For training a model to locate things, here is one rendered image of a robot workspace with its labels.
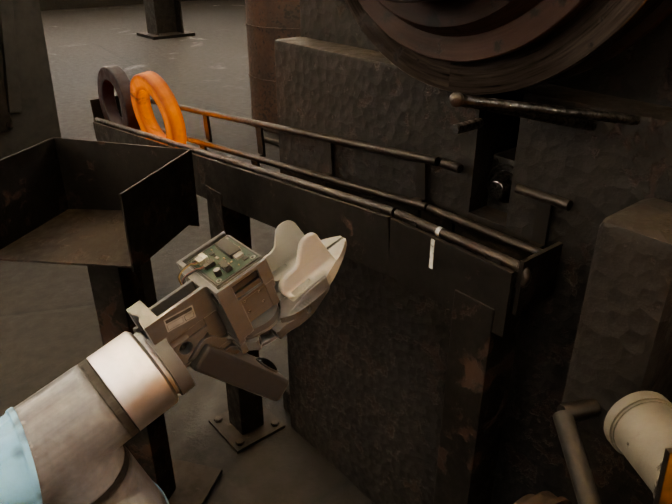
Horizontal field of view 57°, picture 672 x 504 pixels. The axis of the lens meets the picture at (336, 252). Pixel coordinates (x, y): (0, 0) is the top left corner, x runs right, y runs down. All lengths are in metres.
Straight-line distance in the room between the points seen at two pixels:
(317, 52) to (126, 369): 0.66
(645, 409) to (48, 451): 0.46
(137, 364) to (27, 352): 1.43
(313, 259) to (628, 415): 0.30
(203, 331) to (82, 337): 1.41
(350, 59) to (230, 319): 0.55
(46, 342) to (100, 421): 1.45
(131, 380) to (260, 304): 0.13
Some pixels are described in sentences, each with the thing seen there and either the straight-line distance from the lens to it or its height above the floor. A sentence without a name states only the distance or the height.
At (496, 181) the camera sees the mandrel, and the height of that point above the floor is 0.75.
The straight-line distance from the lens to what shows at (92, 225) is 1.13.
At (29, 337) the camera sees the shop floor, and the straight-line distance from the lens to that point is 2.01.
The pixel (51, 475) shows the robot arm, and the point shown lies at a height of 0.68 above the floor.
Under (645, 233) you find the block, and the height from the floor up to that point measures 0.80.
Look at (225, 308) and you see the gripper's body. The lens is 0.52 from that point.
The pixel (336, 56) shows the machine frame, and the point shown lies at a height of 0.87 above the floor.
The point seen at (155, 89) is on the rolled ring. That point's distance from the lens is 1.36.
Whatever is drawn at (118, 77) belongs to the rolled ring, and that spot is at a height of 0.73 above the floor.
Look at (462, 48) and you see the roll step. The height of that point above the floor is 0.93.
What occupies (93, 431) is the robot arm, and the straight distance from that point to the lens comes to 0.52.
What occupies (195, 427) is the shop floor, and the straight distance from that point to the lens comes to 1.55.
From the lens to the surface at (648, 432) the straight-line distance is 0.56.
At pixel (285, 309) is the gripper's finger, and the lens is 0.56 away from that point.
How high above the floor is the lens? 1.03
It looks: 27 degrees down
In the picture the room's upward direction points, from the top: straight up
